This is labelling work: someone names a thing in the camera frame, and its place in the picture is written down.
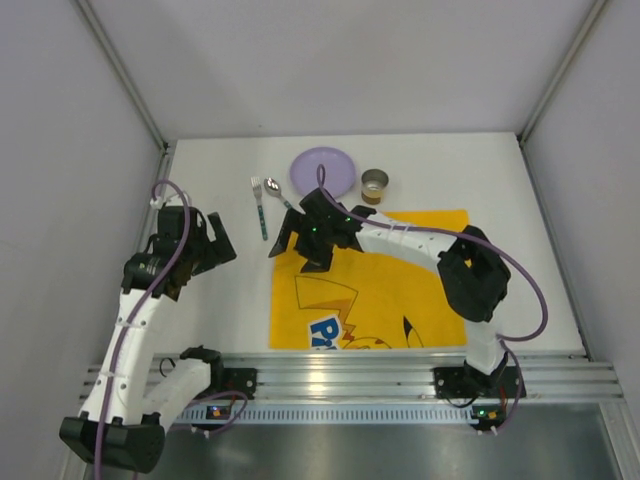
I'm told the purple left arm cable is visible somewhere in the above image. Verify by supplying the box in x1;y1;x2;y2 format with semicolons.
92;179;249;480

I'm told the aluminium mounting rail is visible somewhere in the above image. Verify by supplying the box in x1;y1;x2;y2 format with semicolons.
82;351;624;401

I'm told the metal cup with brown base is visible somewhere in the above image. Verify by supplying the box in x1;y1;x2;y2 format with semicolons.
361;168;389;205

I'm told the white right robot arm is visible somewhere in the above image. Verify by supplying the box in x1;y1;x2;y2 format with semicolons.
269;188;511;377

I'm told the purple plastic plate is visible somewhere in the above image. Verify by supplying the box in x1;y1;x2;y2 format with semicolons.
289;146;356;198

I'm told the yellow cartoon print cloth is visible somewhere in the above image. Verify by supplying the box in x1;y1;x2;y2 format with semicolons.
269;208;471;351

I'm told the black left arm base bracket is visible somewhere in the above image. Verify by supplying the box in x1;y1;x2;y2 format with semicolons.
216;367;258;400

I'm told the black right arm base bracket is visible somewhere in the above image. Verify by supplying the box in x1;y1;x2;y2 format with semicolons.
433;365;527;400

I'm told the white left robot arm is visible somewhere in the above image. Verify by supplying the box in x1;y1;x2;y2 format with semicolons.
59;206;237;473

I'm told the perforated grey cable duct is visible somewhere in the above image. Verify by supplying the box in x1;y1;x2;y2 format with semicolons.
175;403;502;426

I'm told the fork with teal handle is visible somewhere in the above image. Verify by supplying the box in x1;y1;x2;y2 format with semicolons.
251;176;268;241

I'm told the spoon with teal handle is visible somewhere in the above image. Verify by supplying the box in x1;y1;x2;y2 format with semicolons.
263;177;292;209

